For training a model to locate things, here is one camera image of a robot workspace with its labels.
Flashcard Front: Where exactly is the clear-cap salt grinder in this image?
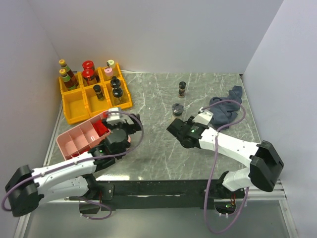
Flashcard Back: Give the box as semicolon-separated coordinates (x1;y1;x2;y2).
171;103;184;119

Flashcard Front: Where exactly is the black-top brown pepper grinder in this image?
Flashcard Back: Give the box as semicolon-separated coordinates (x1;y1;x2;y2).
112;88;124;105

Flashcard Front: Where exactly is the small black-cap spice jar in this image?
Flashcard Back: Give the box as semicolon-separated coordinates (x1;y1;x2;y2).
178;81;187;98
93;84;105;101

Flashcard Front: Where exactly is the black-top white salt grinder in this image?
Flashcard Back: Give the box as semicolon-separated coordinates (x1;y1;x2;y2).
110;76;121;90

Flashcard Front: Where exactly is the pink-cap spice bottle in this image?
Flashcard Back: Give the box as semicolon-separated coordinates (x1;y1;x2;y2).
104;67;114;81

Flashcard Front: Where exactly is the red-lid chili jar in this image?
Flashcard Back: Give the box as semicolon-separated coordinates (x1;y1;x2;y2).
82;68;97;86
82;60;100;82

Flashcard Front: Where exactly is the green label sauce bottle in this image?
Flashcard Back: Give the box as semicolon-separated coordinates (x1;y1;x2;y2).
59;68;77;91
59;59;79;87

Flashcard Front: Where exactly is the white-cap seasoning shaker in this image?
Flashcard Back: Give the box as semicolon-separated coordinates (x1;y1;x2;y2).
106;59;116;69

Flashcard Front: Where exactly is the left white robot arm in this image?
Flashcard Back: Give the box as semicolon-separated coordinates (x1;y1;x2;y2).
1;108;144;217

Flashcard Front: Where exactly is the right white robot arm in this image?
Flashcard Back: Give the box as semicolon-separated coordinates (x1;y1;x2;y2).
167;112;284;197

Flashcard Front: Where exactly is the red packet in tray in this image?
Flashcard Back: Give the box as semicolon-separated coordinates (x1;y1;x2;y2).
92;119;109;137

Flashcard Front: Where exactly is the pink divided tray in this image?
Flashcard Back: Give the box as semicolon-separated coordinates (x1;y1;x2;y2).
56;112;110;160

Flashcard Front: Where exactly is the blue grey cloth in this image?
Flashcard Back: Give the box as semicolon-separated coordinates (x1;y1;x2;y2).
209;85;243;129

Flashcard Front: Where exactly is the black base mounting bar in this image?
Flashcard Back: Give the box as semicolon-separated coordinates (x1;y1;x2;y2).
69;178;248;215

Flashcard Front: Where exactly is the yellow compartment bin organizer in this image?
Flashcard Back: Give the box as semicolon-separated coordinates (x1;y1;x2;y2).
58;63;132;124

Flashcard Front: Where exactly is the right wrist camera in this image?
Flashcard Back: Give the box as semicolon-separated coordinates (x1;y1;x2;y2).
193;108;213;125

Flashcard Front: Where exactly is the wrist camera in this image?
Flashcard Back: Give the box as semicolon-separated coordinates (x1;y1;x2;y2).
103;107;123;124
193;108;213;125

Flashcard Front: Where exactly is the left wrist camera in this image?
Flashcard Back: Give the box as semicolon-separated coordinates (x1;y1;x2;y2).
103;107;123;124

